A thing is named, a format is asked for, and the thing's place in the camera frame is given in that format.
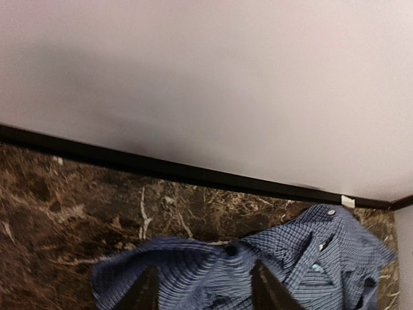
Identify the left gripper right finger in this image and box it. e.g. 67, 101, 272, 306
250, 260, 305, 310

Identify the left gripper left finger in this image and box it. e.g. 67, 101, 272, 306
116, 265, 159, 310

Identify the blue checked long sleeve shirt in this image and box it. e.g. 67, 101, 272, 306
91, 204, 396, 309

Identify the white tape piece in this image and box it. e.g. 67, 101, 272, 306
341, 195, 356, 209

